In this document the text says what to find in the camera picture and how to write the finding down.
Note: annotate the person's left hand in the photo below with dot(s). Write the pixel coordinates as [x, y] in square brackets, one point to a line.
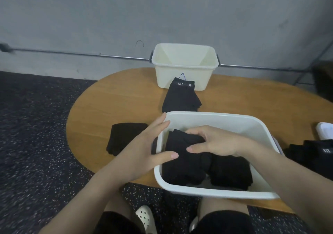
[143, 156]

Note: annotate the person's right hand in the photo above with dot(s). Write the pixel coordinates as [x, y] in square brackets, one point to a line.
[226, 143]

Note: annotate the white plastic bin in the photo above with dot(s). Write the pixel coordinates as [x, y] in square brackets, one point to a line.
[234, 122]
[177, 67]

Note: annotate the pile of black gloves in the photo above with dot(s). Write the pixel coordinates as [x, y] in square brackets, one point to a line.
[117, 145]

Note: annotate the stack of black gloves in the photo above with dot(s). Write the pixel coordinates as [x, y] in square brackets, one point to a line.
[112, 148]

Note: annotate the black fingerless glove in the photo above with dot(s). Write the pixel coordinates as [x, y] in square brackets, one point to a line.
[307, 158]
[322, 163]
[329, 161]
[187, 97]
[296, 150]
[179, 91]
[169, 107]
[315, 156]
[191, 105]
[312, 148]
[325, 153]
[179, 108]
[302, 149]

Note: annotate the person's right forearm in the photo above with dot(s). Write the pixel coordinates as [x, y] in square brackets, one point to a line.
[291, 179]

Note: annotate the person's left forearm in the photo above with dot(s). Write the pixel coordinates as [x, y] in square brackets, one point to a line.
[78, 205]

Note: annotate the person's left leg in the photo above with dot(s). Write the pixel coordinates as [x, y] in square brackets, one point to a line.
[117, 202]

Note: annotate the person's left white shoe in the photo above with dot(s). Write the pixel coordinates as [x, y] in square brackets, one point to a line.
[145, 218]

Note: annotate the person's white shoe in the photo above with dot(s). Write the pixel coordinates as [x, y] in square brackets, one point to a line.
[192, 225]
[145, 218]

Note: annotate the person's black shorts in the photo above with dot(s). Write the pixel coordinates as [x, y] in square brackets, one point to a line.
[223, 223]

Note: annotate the person's right white shoe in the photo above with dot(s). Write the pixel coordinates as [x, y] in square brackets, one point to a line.
[192, 225]

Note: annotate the white flat tray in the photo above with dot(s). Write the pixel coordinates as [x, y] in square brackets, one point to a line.
[326, 130]

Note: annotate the metal rack frame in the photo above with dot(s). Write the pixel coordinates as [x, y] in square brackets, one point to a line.
[322, 70]

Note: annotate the grey wall pipe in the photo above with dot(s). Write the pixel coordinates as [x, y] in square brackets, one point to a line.
[78, 53]

